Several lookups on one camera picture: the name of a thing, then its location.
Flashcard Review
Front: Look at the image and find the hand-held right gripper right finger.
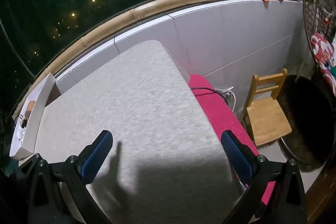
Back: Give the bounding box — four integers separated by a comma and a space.
221, 130, 307, 224

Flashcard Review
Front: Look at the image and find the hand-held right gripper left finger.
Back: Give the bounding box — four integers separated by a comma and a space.
0, 130, 114, 224

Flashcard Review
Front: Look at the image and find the white cardboard tray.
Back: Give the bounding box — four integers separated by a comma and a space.
9, 72, 57, 160

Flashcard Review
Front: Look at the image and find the small wooden chair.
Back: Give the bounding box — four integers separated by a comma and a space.
240, 69, 292, 147

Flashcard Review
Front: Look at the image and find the pink cloth bench cover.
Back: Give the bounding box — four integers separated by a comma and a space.
188, 74, 276, 206

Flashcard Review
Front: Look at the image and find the black round basin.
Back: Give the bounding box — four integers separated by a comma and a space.
276, 74, 336, 173

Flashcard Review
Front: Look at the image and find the red patterned cushion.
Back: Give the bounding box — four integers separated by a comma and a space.
310, 32, 336, 98

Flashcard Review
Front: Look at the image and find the bamboo railing pole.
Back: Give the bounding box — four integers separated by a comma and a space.
26, 0, 302, 88

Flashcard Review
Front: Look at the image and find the rattan hanging chair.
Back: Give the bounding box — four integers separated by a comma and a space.
302, 0, 336, 98

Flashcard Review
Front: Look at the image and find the white power cable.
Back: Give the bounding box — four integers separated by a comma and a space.
214, 86, 238, 111

